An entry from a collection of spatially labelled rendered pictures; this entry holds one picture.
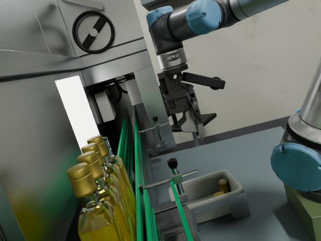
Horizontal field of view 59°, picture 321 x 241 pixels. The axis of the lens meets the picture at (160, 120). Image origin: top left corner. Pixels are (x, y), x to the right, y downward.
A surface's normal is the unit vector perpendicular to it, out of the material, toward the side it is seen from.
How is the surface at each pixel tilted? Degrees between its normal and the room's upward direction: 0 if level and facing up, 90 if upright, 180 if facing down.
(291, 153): 98
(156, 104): 90
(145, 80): 90
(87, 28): 90
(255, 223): 0
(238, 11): 113
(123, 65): 90
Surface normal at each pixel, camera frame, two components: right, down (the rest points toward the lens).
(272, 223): -0.29, -0.93
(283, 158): -0.65, 0.48
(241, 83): -0.09, 0.26
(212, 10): 0.69, -0.05
